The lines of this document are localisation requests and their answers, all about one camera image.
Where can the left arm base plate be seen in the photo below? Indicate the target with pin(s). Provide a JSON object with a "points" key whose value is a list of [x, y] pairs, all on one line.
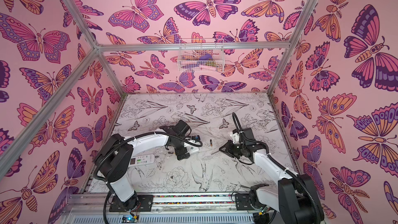
{"points": [[140, 203]]}

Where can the white wire basket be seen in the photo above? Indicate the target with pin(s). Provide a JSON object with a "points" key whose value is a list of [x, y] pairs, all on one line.
{"points": [[203, 54]]}

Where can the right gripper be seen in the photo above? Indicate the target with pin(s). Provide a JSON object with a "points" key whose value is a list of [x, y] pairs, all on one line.
{"points": [[231, 149]]}

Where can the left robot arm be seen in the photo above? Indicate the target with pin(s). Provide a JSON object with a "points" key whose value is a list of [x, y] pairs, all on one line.
{"points": [[116, 156]]}

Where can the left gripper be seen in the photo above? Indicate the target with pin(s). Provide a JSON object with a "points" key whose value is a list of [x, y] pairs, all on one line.
{"points": [[180, 153]]}

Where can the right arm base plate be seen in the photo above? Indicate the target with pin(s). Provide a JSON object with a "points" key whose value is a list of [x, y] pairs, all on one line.
{"points": [[243, 202]]}

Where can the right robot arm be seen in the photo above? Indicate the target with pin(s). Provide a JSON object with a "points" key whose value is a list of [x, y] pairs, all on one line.
{"points": [[296, 199]]}

